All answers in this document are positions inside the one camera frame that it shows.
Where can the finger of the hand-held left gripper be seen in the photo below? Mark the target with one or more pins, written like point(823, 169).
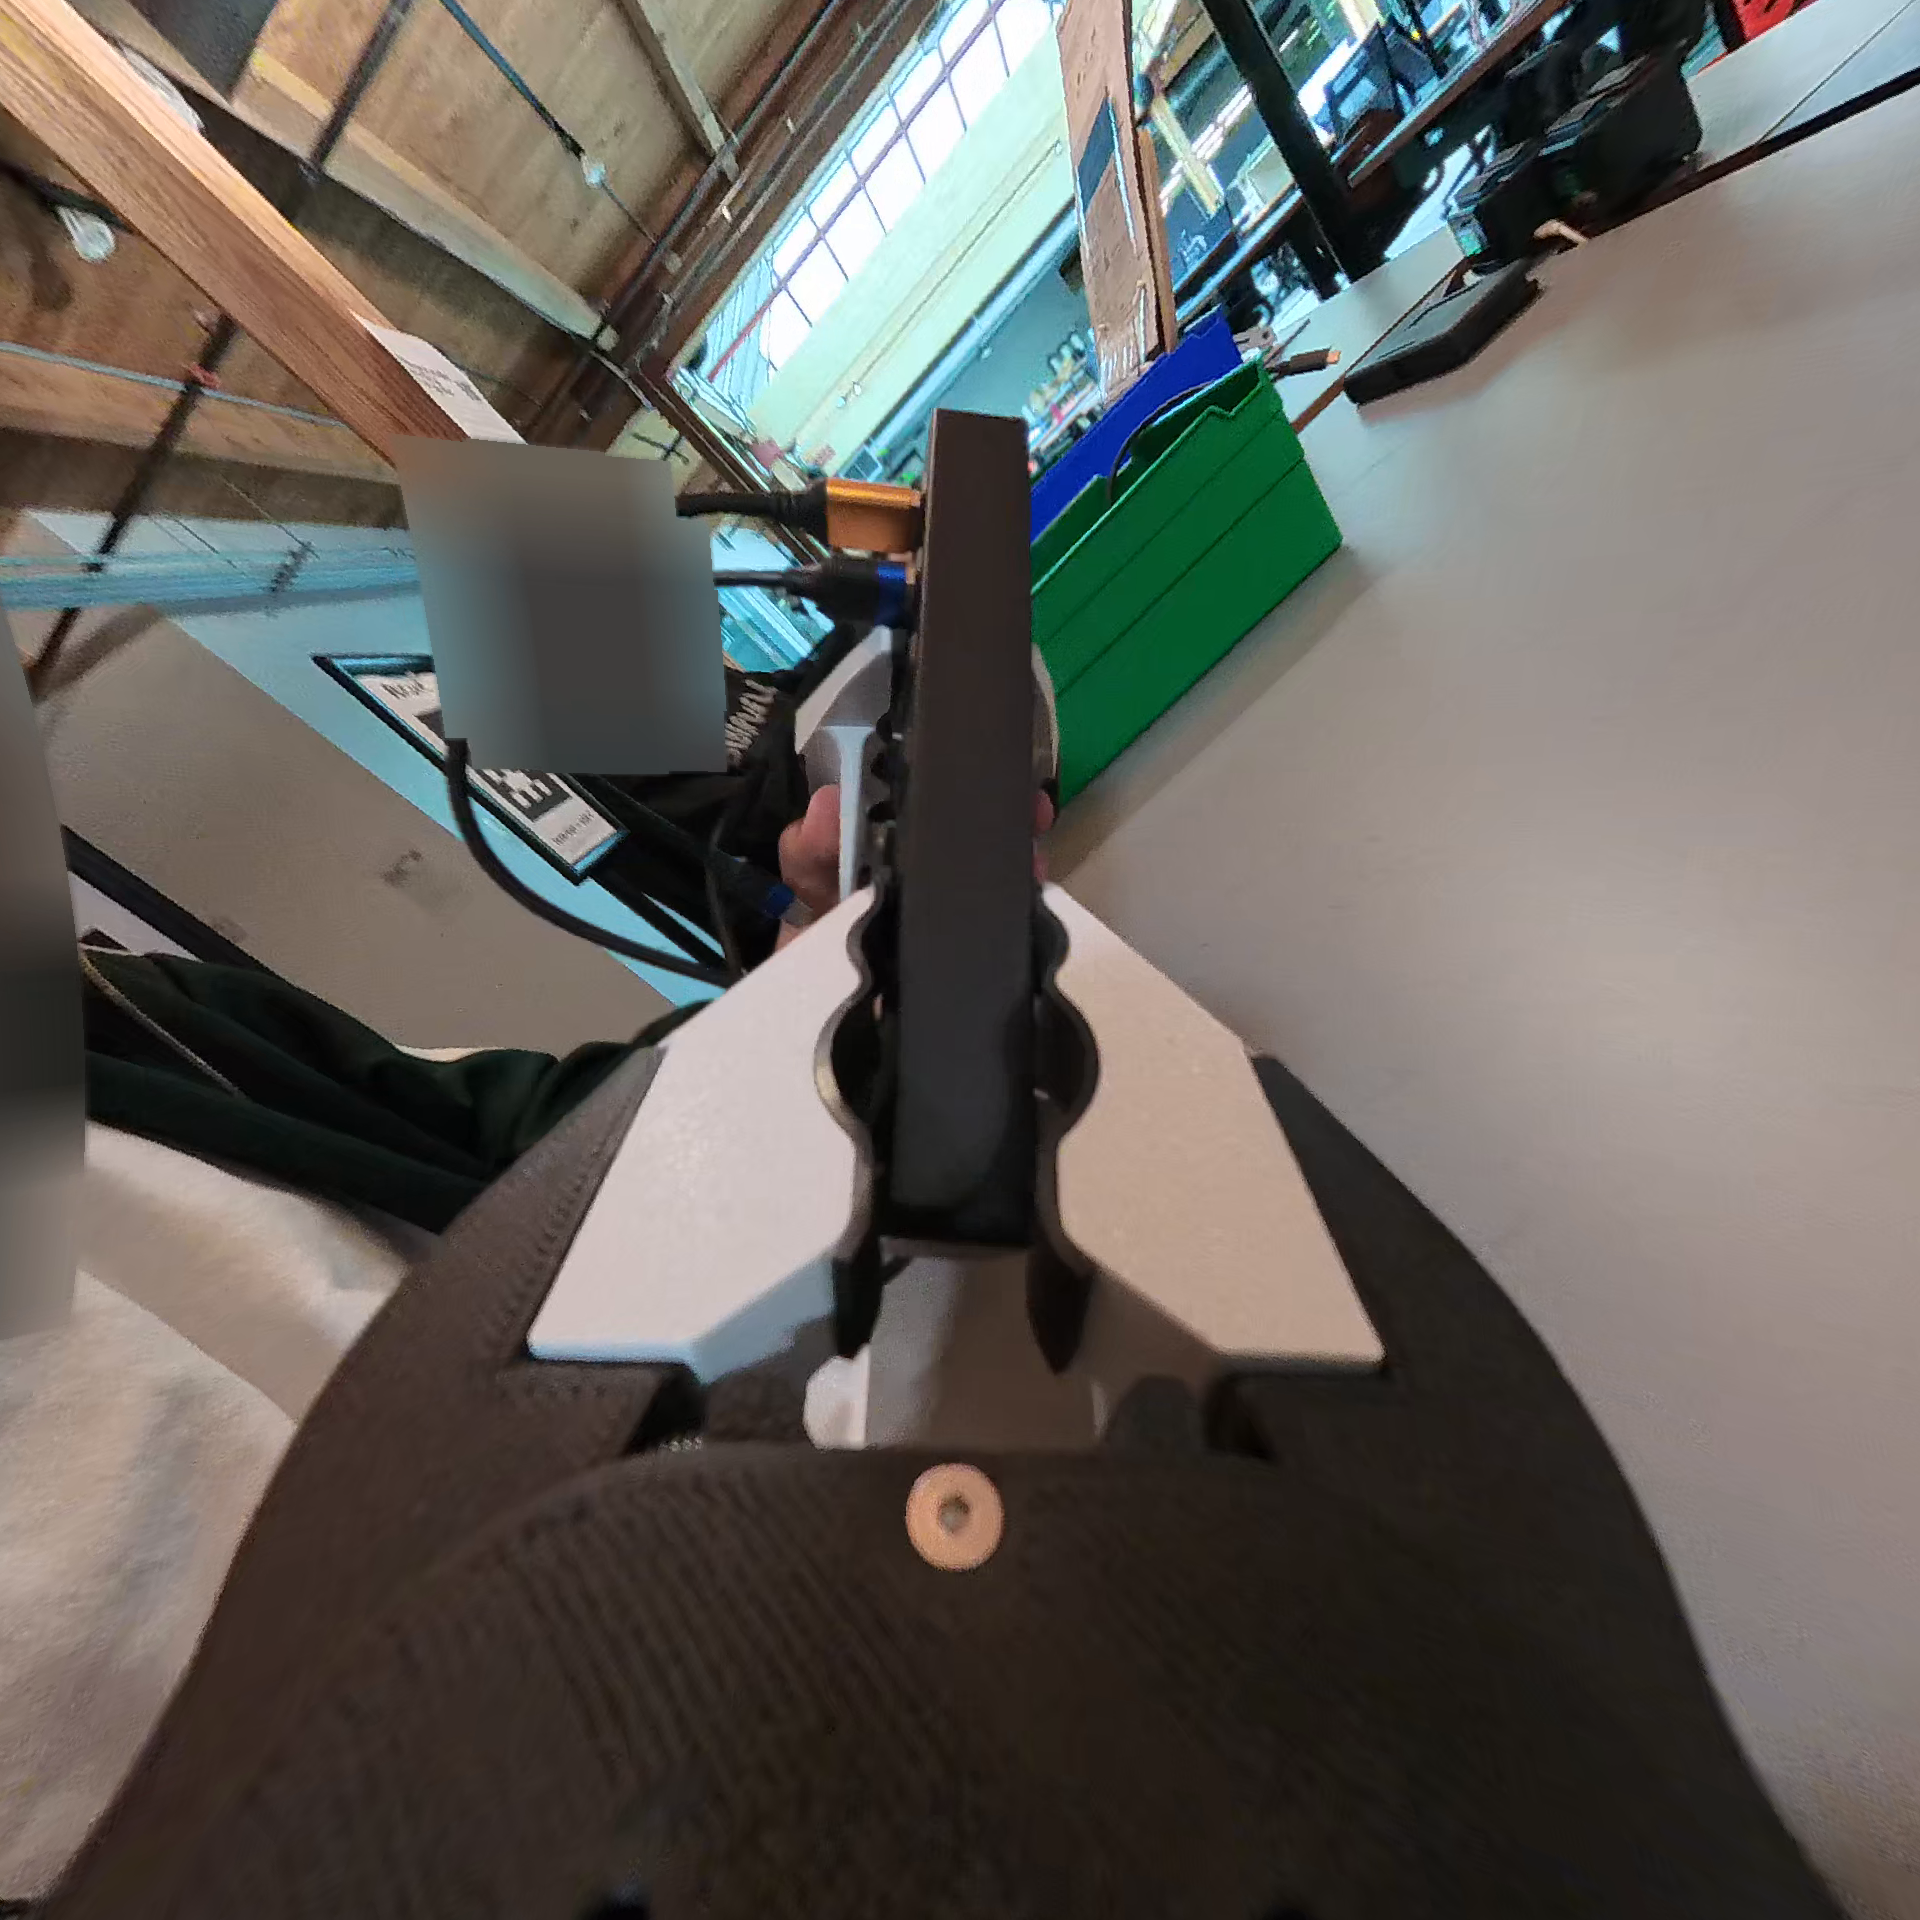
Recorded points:
point(856, 699)
point(1046, 734)

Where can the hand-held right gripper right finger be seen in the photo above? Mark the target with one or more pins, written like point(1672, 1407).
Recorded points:
point(1201, 1202)

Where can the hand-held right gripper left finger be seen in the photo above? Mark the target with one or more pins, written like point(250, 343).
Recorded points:
point(705, 1202)

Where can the black USB hub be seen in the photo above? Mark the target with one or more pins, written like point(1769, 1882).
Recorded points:
point(967, 750)

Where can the green plastic bin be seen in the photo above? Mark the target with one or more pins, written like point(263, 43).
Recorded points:
point(1184, 601)

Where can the grey desk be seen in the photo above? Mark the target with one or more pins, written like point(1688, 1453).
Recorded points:
point(1851, 77)
point(1575, 902)

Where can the person's left hand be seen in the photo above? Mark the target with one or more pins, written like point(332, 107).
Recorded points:
point(814, 857)

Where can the blue plastic bin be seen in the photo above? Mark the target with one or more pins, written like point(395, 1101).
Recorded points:
point(1118, 428)

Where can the dark green jacket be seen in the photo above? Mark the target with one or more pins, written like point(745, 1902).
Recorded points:
point(299, 1081)

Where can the white paper label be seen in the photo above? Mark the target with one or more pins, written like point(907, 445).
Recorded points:
point(435, 377)

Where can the cardboard box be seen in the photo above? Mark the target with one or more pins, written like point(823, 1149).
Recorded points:
point(1118, 195)

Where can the black rectangular device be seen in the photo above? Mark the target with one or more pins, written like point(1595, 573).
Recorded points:
point(1441, 342)

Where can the white garment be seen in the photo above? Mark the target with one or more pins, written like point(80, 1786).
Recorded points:
point(148, 1425)

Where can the black pole stand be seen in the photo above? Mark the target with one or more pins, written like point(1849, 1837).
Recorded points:
point(1275, 119)

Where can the black framed wall sign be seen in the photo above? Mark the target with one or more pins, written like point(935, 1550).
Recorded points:
point(546, 819)

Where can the black camera equipment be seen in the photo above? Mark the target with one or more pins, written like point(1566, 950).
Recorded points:
point(1588, 137)

